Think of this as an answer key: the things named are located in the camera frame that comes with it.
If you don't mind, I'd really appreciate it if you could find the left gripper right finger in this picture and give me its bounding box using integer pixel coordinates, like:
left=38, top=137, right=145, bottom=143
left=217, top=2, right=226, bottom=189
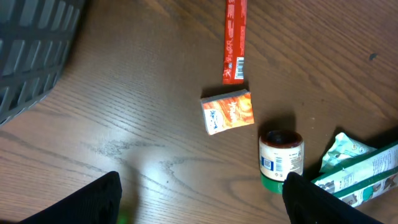
left=282, top=172, right=379, bottom=224

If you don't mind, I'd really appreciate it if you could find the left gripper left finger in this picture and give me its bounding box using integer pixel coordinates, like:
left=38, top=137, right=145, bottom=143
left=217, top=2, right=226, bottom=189
left=21, top=171, right=122, bottom=224

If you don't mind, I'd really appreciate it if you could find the green lid jar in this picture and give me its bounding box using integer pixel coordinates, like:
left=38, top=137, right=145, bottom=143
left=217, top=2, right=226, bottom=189
left=259, top=130, right=304, bottom=194

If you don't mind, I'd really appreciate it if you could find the pale green wipes packet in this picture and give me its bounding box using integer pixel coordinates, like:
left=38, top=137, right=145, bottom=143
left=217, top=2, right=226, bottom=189
left=320, top=133, right=376, bottom=173

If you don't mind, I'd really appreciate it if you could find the green white package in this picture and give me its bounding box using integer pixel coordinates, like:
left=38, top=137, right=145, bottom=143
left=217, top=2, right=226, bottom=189
left=312, top=142, right=397, bottom=207

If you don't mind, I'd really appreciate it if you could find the orange small box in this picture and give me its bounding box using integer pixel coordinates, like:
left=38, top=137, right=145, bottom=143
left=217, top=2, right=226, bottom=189
left=200, top=90, right=254, bottom=135

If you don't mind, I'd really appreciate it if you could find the red white small packet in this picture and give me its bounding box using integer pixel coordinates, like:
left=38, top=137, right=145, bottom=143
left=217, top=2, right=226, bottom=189
left=223, top=0, right=248, bottom=85

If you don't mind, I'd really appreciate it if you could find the grey plastic mesh basket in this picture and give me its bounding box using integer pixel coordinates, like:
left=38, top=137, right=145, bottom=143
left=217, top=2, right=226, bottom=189
left=1, top=0, right=87, bottom=124

